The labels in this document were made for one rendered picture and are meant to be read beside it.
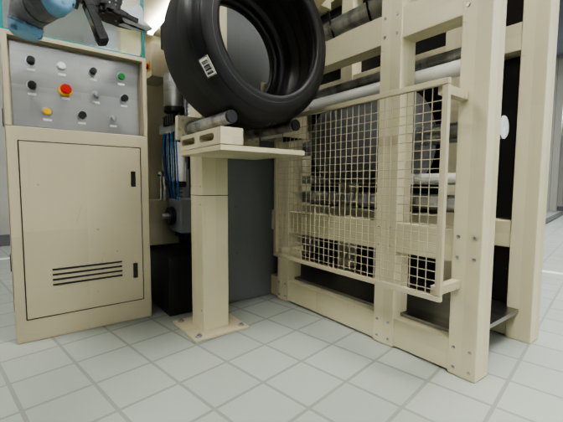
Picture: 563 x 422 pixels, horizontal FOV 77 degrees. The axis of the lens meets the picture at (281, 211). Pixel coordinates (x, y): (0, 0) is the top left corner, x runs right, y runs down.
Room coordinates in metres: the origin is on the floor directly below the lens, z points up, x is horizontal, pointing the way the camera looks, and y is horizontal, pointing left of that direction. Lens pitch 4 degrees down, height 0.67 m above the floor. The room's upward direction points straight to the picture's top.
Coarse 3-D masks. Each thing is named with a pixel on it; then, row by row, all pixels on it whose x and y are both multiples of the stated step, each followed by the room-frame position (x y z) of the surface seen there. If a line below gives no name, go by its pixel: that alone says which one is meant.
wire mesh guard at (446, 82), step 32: (384, 96) 1.27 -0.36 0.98; (448, 96) 1.09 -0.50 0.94; (320, 128) 1.54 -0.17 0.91; (352, 128) 1.40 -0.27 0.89; (384, 128) 1.28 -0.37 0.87; (448, 128) 1.10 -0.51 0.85; (320, 160) 1.54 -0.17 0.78; (416, 160) 1.18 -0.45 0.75; (288, 256) 1.70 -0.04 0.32; (416, 288) 1.16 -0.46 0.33
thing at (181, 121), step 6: (180, 120) 1.46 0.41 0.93; (186, 120) 1.47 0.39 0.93; (192, 120) 1.49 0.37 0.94; (198, 120) 1.50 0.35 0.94; (180, 126) 1.46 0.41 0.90; (186, 126) 1.47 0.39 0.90; (180, 132) 1.46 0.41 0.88; (186, 132) 1.47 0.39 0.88; (180, 138) 1.46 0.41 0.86; (246, 138) 1.64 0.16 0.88; (258, 138) 1.69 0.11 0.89; (246, 144) 1.65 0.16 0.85; (252, 144) 1.67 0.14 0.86; (258, 144) 1.69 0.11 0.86
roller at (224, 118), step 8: (224, 112) 1.22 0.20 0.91; (232, 112) 1.21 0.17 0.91; (200, 120) 1.37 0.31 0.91; (208, 120) 1.31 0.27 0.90; (216, 120) 1.25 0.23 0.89; (224, 120) 1.22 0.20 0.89; (232, 120) 1.21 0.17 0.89; (192, 128) 1.43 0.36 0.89; (200, 128) 1.38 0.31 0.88; (208, 128) 1.34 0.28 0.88
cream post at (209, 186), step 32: (224, 32) 1.61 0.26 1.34; (192, 160) 1.62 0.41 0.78; (224, 160) 1.60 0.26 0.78; (192, 192) 1.62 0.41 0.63; (224, 192) 1.60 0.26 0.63; (192, 224) 1.63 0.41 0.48; (224, 224) 1.60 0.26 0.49; (192, 256) 1.63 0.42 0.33; (224, 256) 1.60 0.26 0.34; (192, 288) 1.63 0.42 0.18; (224, 288) 1.60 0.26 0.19; (224, 320) 1.60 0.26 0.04
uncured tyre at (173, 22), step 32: (192, 0) 1.12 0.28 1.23; (224, 0) 1.47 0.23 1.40; (256, 0) 1.53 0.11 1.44; (288, 0) 1.48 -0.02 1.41; (192, 32) 1.12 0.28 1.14; (288, 32) 1.59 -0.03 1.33; (320, 32) 1.40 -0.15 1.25; (192, 64) 1.16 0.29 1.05; (224, 64) 1.15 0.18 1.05; (288, 64) 1.63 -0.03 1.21; (320, 64) 1.40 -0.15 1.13; (192, 96) 1.29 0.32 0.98; (224, 96) 1.19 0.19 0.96; (256, 96) 1.22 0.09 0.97; (288, 96) 1.30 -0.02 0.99; (256, 128) 1.44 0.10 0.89
